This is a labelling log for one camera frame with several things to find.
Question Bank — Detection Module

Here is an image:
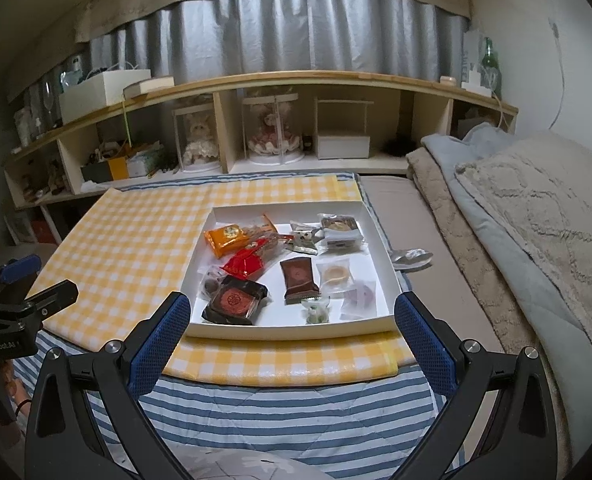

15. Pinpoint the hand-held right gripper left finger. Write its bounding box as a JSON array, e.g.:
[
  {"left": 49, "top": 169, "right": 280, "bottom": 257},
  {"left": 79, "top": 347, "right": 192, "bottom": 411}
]
[{"left": 23, "top": 291, "right": 193, "bottom": 480}]

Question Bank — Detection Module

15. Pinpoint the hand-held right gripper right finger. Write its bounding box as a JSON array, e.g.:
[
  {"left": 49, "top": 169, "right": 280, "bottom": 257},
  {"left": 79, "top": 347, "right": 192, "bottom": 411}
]
[{"left": 393, "top": 290, "right": 560, "bottom": 480}]

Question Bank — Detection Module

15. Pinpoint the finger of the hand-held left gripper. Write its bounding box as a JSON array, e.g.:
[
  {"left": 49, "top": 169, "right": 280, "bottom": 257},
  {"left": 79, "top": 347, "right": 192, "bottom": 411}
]
[
  {"left": 0, "top": 254, "right": 43, "bottom": 284},
  {"left": 0, "top": 280, "right": 80, "bottom": 322}
]

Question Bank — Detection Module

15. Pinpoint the clear dark chocolate packet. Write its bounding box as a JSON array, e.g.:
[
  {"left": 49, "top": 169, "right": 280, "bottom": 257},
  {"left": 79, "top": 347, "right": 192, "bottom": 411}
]
[{"left": 202, "top": 267, "right": 228, "bottom": 302}]

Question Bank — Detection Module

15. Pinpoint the clear purple donut packet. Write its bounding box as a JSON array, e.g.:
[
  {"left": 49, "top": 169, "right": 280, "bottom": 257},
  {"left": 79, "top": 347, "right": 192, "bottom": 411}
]
[{"left": 340, "top": 279, "right": 378, "bottom": 322}]

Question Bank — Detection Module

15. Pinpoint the black snack packet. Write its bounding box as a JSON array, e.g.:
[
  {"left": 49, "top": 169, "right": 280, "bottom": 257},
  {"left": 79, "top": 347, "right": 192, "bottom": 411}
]
[{"left": 201, "top": 274, "right": 269, "bottom": 327}]

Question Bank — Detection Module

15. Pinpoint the small green candy packet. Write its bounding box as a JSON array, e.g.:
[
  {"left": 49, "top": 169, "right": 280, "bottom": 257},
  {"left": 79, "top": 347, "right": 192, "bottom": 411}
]
[{"left": 300, "top": 295, "right": 333, "bottom": 324}]

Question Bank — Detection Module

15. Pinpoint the clear beige donut packet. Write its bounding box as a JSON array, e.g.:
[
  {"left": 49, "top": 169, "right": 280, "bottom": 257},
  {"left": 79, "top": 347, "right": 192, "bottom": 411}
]
[{"left": 317, "top": 258, "right": 353, "bottom": 294}]

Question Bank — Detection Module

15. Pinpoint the white shallow box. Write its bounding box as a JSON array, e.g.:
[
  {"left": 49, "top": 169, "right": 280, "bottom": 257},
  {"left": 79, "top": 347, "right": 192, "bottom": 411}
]
[{"left": 180, "top": 201, "right": 405, "bottom": 344}]

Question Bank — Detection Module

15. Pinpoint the red snack packet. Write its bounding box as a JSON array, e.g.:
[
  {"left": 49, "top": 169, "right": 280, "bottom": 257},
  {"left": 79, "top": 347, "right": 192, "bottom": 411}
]
[{"left": 220, "top": 241, "right": 280, "bottom": 279}]

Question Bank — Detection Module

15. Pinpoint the orange snack packet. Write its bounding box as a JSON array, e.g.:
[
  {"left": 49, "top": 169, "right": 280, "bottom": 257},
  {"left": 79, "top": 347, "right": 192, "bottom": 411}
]
[{"left": 204, "top": 223, "right": 252, "bottom": 260}]

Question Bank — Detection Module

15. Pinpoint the clear pastry tray packet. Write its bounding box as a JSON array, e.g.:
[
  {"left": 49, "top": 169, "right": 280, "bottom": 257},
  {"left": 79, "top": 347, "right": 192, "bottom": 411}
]
[{"left": 319, "top": 213, "right": 365, "bottom": 252}]

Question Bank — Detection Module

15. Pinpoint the brown snack packet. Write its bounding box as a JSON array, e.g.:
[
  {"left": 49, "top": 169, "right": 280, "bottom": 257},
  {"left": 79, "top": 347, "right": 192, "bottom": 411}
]
[{"left": 279, "top": 256, "right": 322, "bottom": 305}]

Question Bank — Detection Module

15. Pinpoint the clear orange-edged snack packet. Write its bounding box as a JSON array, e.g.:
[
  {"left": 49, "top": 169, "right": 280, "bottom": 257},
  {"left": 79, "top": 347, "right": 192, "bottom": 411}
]
[{"left": 248, "top": 213, "right": 281, "bottom": 251}]

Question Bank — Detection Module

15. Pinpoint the small white candy packet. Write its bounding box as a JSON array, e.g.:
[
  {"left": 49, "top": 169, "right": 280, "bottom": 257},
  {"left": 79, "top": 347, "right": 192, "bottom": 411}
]
[{"left": 289, "top": 220, "right": 323, "bottom": 247}]

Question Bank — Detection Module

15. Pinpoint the person's left forearm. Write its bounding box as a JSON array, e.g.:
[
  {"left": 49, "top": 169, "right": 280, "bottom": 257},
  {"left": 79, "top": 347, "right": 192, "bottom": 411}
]
[{"left": 3, "top": 362, "right": 35, "bottom": 424}]

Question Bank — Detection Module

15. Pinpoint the red box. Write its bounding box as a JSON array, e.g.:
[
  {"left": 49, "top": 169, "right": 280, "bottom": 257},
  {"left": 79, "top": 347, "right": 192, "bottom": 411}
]
[{"left": 28, "top": 219, "right": 58, "bottom": 246}]

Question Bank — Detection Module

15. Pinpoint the silver foil wrapper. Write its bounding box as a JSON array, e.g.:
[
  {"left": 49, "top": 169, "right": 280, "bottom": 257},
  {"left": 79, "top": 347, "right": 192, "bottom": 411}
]
[{"left": 387, "top": 247, "right": 434, "bottom": 274}]

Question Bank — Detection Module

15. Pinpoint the yellow checkered tablecloth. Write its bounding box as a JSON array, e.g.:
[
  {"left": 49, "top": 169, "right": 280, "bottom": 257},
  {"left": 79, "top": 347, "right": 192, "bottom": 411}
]
[{"left": 25, "top": 171, "right": 415, "bottom": 389}]

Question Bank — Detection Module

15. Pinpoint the beige fleece blanket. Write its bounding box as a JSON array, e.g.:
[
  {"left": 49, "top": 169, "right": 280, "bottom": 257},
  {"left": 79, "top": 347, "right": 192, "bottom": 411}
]
[{"left": 406, "top": 147, "right": 557, "bottom": 391}]

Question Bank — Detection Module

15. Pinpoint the black box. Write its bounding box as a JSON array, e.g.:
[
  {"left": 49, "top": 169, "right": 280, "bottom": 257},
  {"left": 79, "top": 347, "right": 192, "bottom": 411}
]
[{"left": 80, "top": 162, "right": 111, "bottom": 184}]

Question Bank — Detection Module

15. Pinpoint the beige mattress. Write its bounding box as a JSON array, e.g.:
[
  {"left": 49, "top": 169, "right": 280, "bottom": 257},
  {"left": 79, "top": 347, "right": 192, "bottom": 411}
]
[{"left": 358, "top": 175, "right": 507, "bottom": 356}]

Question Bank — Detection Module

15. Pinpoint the yellow box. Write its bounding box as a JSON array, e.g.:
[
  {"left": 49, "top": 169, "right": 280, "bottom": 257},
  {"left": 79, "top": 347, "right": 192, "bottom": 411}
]
[{"left": 106, "top": 156, "right": 130, "bottom": 181}]

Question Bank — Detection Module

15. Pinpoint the grey-blue blanket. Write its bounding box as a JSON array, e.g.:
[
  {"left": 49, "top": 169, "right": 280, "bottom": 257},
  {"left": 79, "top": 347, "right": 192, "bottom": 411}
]
[{"left": 421, "top": 121, "right": 592, "bottom": 356}]

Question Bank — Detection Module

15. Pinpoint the tissue box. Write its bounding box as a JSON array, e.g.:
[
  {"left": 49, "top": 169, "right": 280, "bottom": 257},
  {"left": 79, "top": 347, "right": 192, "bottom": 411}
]
[{"left": 126, "top": 147, "right": 165, "bottom": 178}]

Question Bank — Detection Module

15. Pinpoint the wine glass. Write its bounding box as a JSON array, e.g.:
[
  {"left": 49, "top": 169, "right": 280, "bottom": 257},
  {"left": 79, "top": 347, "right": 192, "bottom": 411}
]
[{"left": 40, "top": 80, "right": 58, "bottom": 134}]

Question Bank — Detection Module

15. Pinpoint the cream textured blanket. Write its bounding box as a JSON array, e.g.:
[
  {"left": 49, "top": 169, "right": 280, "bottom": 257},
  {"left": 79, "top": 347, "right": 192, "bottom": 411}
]
[{"left": 455, "top": 130, "right": 592, "bottom": 346}]

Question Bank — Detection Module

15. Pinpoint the white storage box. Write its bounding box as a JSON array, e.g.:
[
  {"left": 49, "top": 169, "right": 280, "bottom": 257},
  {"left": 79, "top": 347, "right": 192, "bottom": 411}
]
[{"left": 58, "top": 69, "right": 153, "bottom": 126}]

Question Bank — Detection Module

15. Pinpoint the black fuzzy object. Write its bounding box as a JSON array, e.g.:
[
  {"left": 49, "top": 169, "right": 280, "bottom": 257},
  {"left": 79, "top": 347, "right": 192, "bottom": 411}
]
[{"left": 382, "top": 134, "right": 418, "bottom": 159}]

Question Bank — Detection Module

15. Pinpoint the cream doll in clear case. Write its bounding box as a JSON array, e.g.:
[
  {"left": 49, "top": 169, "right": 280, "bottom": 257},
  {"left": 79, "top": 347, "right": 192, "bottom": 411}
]
[{"left": 172, "top": 104, "right": 224, "bottom": 174}]

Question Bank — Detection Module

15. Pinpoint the thick cream book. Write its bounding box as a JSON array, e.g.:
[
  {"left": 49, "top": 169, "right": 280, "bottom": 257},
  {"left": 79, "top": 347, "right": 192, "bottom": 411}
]
[{"left": 122, "top": 75, "right": 176, "bottom": 99}]

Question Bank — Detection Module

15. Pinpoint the pink doll in clear case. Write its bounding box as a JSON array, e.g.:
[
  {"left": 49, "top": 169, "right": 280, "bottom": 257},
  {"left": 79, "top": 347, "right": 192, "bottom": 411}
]
[{"left": 240, "top": 90, "right": 305, "bottom": 167}]

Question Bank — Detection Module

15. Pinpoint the green glass bottle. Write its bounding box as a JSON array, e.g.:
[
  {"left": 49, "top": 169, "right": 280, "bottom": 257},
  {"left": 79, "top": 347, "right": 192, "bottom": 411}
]
[{"left": 480, "top": 37, "right": 500, "bottom": 97}]

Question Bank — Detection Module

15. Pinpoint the wooden shelf unit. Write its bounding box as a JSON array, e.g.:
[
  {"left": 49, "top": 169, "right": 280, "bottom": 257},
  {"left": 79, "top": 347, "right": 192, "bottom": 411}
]
[{"left": 3, "top": 69, "right": 520, "bottom": 212}]

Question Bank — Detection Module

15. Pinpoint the grey curtain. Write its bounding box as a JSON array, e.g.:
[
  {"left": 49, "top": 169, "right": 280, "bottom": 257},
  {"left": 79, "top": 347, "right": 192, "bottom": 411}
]
[{"left": 13, "top": 0, "right": 473, "bottom": 127}]

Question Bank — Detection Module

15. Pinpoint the white box with frame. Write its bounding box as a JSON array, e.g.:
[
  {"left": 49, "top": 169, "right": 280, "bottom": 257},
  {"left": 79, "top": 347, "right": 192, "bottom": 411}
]
[{"left": 313, "top": 97, "right": 375, "bottom": 161}]

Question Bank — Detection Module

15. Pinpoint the white wall cable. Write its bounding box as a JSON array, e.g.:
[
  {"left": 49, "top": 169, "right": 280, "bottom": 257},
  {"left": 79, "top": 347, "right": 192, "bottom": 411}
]
[{"left": 547, "top": 14, "right": 568, "bottom": 132}]

